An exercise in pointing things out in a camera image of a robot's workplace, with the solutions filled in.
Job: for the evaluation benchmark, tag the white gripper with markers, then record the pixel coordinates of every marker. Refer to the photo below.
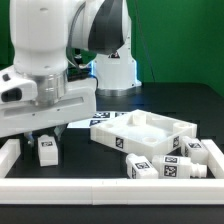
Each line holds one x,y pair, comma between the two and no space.
78,103

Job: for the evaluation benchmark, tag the white square tabletop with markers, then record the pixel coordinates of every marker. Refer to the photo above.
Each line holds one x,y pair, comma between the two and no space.
142,133

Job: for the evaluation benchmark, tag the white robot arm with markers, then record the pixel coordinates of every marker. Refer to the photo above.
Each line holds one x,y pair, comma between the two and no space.
66,52

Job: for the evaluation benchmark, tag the paper sheet with tags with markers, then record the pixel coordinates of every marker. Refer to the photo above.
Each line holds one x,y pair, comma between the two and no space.
98,117

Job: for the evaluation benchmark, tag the white U-shaped fence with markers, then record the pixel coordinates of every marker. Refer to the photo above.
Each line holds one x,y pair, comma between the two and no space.
102,191

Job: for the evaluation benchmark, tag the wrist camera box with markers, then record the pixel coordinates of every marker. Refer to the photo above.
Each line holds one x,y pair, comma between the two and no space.
15,90

